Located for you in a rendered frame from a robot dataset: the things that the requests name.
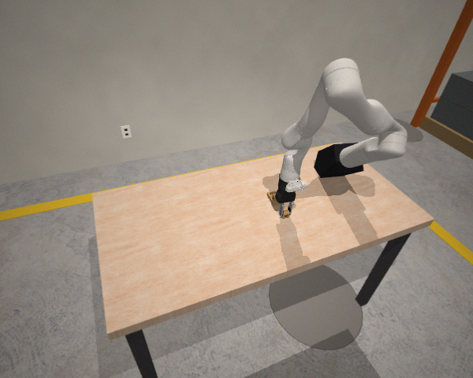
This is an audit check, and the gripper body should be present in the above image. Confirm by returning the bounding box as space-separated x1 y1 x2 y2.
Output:
275 167 307 203

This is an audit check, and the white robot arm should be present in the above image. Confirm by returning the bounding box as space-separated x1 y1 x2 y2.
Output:
281 58 408 172

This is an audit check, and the tan wooden tray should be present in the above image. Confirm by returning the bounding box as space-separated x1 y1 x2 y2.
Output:
267 191 280 206

